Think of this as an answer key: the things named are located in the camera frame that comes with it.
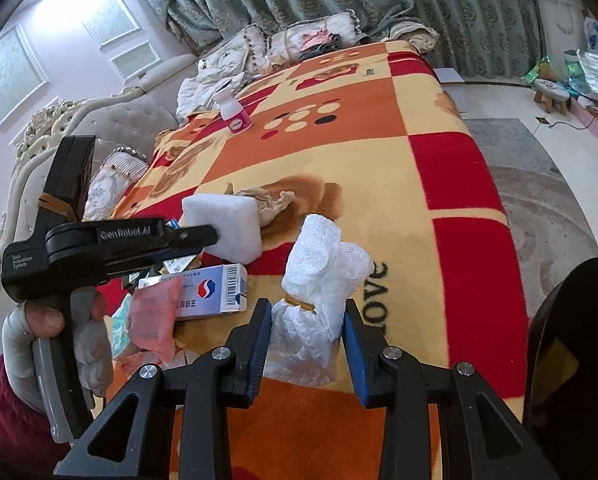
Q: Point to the striped flower pillow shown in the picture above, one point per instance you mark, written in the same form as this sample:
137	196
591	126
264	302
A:
116	180

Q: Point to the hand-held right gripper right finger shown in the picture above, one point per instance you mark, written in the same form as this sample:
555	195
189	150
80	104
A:
355	355

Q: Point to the silver foil bag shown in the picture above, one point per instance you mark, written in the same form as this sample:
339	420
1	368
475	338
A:
591	75

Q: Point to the pile of folded clothes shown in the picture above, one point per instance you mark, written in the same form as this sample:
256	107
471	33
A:
321	42

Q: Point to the white paper towel wad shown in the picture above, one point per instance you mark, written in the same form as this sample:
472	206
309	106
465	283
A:
314	270

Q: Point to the white cardboard box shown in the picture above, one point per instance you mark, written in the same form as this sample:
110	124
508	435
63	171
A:
451	76

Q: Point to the cream fringed pillow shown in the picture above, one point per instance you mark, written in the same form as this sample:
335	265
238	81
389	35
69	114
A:
236	52

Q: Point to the cream upholstered headboard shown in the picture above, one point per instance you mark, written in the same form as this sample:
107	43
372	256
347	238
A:
104	120

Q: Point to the pale green wrapper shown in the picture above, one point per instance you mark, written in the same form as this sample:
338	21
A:
121	320

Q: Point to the crumpled white cloth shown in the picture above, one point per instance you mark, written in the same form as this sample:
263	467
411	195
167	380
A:
204	91

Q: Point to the crumpled tan paper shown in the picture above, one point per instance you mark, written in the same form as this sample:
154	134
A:
271	202

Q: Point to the large frosted wall panel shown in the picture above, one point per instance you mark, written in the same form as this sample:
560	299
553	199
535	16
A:
11	75

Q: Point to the cream bolster pillow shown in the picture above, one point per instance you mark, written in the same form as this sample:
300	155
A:
419	35

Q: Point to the grey round rug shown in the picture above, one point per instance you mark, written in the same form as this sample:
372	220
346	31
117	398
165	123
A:
529	210

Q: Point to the white bottle with pink label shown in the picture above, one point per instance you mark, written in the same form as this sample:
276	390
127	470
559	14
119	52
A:
235	115

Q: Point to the small frosted wall panel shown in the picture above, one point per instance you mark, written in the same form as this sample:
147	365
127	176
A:
134	60

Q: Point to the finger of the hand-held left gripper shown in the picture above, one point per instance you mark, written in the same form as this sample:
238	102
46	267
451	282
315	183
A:
194	237
172	222

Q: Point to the small round wooden stool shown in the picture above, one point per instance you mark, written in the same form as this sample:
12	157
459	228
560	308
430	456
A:
551	90

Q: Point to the medium frosted wall panel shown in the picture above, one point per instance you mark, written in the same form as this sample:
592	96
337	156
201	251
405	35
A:
111	17

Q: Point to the green shiny packet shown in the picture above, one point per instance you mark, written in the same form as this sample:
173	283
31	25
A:
544	67

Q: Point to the pink plastic bag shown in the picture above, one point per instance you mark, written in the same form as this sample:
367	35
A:
154	320

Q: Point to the patterned pillows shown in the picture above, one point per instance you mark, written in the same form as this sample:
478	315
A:
289	35

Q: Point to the white foam block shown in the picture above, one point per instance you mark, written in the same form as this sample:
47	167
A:
229	220

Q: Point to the person's left forearm, red sleeve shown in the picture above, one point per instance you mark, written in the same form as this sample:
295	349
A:
9	425

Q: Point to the person's left hand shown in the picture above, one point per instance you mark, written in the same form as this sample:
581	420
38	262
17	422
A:
44	320

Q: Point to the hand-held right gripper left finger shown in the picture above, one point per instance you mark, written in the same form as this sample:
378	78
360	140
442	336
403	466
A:
255	345

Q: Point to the colourful snack wrapper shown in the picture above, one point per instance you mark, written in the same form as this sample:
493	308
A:
179	265

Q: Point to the orange red printed blanket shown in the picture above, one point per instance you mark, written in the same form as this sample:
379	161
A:
379	160

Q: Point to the white and blue medicine box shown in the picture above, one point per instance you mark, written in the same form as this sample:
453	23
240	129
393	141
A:
214	290

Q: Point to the black bin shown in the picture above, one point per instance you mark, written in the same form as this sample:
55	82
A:
579	385

